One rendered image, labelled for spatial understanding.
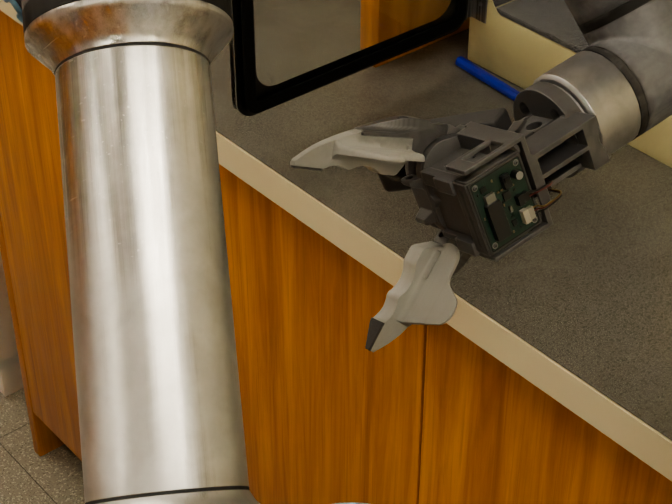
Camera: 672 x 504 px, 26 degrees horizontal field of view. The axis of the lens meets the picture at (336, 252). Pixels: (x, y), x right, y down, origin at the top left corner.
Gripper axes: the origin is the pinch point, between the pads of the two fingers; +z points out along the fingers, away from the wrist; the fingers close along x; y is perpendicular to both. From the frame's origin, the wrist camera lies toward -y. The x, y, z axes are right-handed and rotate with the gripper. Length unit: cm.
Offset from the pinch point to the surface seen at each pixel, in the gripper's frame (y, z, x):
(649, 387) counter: 0.5, -21.6, 25.1
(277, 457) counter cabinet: -60, -9, 49
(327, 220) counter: -33.5, -15.5, 13.5
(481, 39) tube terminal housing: -45, -45, 10
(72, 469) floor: -133, 2, 75
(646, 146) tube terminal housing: -24, -46, 21
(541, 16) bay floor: -38, -49, 9
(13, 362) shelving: -153, -1, 61
